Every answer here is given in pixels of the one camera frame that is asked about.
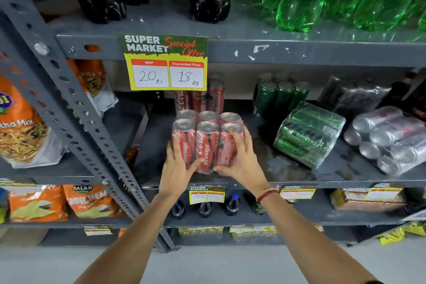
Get person's left hand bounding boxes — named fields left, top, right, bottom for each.
left=159, top=134, right=205, bottom=199

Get person's right hand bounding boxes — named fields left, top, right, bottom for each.
left=213, top=124, right=272, bottom=198

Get pack of red cans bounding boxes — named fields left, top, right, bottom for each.
left=171, top=109, right=245, bottom=175

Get person's left forearm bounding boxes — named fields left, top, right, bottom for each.
left=75, top=191, right=186, bottom=284

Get person's right forearm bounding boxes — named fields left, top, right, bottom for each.
left=258, top=191, right=383, bottom=284

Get small yellow price tag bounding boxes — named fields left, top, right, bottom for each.
left=230, top=225, right=277, bottom=239
left=178, top=227, right=224, bottom=237
left=366, top=183, right=405, bottom=201
left=84, top=226, right=113, bottom=236
left=189, top=185, right=226, bottom=205
left=280, top=186, right=317, bottom=200

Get small green bottle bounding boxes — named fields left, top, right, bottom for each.
left=248, top=194, right=267, bottom=216

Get red soda can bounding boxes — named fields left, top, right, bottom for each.
left=191, top=91, right=209, bottom=113
left=174, top=91, right=192, bottom=114
left=208, top=78, right=226, bottom=115

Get wrapped pack of green cans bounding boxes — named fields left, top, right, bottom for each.
left=273, top=101, right=347, bottom=170

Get row of green cans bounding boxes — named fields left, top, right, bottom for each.
left=252, top=72, right=311, bottom=118

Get large yellow green price sign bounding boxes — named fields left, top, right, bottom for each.
left=120, top=34, right=208, bottom=91

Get small orange snack packet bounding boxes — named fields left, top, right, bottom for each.
left=63, top=183, right=124, bottom=220
left=8, top=185, right=69, bottom=223

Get grey metal shelf rack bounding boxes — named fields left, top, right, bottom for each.
left=0, top=0, right=426, bottom=254

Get large orange snack packet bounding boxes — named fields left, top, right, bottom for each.
left=0, top=71, right=67, bottom=169
left=67, top=59, right=119, bottom=118

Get yellow red carton box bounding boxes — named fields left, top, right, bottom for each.
left=330, top=188, right=407, bottom=212

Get wrapped pack of dark cans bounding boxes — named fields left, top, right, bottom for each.
left=318, top=74, right=391, bottom=118

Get wrapped pack of silver cans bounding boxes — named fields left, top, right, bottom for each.
left=343, top=106, right=426, bottom=175

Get yellow packets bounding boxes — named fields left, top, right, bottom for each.
left=378, top=222, right=426, bottom=245

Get red thread bracelet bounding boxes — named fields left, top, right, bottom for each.
left=256, top=187, right=280, bottom=204

